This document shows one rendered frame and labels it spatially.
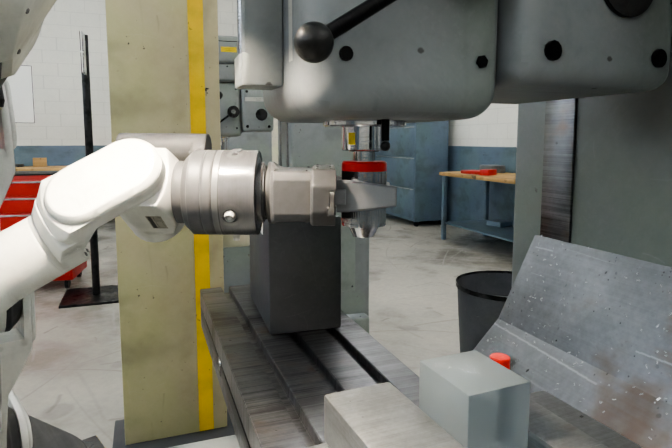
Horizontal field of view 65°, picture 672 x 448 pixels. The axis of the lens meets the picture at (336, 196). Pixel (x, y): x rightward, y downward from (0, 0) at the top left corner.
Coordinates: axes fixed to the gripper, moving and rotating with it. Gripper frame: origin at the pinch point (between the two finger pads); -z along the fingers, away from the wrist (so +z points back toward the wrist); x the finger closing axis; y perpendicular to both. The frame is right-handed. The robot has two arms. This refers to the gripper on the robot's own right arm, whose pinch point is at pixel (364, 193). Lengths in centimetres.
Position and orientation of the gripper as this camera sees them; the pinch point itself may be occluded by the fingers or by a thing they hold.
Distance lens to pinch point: 55.2
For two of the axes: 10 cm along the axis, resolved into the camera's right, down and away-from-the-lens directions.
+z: -10.0, -0.1, -0.3
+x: -0.3, -1.1, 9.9
